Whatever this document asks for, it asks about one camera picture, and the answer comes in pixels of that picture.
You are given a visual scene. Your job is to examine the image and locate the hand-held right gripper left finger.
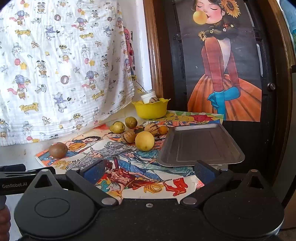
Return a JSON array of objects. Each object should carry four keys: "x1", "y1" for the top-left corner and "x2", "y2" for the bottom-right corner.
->
[{"x1": 23, "y1": 159, "x2": 119, "y2": 208}]

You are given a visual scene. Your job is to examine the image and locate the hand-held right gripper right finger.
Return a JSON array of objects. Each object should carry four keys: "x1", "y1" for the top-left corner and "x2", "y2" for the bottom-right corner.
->
[{"x1": 179, "y1": 160, "x2": 277, "y2": 208}]

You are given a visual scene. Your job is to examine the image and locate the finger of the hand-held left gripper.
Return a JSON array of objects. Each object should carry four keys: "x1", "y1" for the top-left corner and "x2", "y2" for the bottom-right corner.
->
[{"x1": 0, "y1": 164, "x2": 56, "y2": 177}]

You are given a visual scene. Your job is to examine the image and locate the metal tray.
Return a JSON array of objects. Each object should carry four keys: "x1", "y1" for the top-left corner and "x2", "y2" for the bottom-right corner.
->
[{"x1": 157, "y1": 123, "x2": 245, "y2": 168}]

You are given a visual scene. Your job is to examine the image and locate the brown round fruit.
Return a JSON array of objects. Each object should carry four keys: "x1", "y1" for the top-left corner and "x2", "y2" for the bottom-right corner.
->
[{"x1": 48, "y1": 142, "x2": 68, "y2": 159}]

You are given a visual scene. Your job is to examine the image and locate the yellow-green potato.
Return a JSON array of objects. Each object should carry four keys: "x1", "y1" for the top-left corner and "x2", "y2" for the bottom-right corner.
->
[{"x1": 109, "y1": 121, "x2": 126, "y2": 134}]

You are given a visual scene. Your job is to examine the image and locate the yellow lemon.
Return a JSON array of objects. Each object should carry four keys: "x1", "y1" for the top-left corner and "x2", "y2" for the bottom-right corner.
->
[{"x1": 135, "y1": 131, "x2": 155, "y2": 152}]

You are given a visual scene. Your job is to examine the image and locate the yellow-green fruit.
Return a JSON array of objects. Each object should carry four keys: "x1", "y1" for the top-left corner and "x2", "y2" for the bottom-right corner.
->
[{"x1": 125, "y1": 116, "x2": 138, "y2": 129}]

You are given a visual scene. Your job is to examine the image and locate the person's left hand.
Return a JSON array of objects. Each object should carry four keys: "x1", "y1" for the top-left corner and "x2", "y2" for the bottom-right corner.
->
[{"x1": 0, "y1": 205, "x2": 11, "y2": 241}]

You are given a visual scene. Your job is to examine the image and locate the cartoon boys drawing sheet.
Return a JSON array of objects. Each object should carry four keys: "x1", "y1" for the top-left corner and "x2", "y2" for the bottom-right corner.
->
[{"x1": 35, "y1": 136, "x2": 109, "y2": 167}]

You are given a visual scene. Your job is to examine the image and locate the grey-haired figures drawing sheet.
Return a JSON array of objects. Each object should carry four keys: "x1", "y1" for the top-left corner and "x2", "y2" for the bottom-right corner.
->
[{"x1": 59, "y1": 139, "x2": 205, "y2": 200}]

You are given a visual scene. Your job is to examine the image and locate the yellow bear drawing sheet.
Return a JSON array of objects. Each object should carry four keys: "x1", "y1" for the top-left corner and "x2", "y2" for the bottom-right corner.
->
[{"x1": 159, "y1": 111, "x2": 225, "y2": 127}]

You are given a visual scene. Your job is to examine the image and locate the yellow plastic bowl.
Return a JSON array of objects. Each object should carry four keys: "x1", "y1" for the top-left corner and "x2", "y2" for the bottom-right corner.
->
[{"x1": 132, "y1": 97, "x2": 171, "y2": 119}]

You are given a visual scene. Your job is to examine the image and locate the white jar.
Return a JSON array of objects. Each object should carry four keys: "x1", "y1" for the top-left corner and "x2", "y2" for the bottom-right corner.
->
[{"x1": 141, "y1": 89, "x2": 156, "y2": 104}]

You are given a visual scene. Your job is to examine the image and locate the thin dry twig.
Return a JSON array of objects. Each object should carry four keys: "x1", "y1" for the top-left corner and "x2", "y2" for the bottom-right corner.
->
[{"x1": 132, "y1": 76, "x2": 147, "y2": 93}]

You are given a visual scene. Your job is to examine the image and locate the white printed blanket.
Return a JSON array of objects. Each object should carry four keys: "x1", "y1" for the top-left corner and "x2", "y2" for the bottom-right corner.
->
[{"x1": 0, "y1": 0, "x2": 136, "y2": 146}]

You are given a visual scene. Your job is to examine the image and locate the blue water jug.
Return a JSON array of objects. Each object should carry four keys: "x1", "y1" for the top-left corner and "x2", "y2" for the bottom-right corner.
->
[{"x1": 279, "y1": 0, "x2": 296, "y2": 50}]

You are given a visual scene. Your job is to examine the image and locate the wall poster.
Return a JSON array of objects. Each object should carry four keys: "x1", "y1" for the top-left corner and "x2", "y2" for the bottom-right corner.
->
[{"x1": 174, "y1": 0, "x2": 263, "y2": 122}]

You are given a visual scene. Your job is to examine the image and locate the red cartoon wall sticker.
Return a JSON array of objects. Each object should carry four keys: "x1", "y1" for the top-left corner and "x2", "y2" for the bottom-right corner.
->
[{"x1": 123, "y1": 27, "x2": 135, "y2": 81}]

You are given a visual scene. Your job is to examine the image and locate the brown wooden door frame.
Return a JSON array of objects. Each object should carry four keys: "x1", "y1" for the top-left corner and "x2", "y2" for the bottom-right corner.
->
[{"x1": 143, "y1": 0, "x2": 294, "y2": 209}]

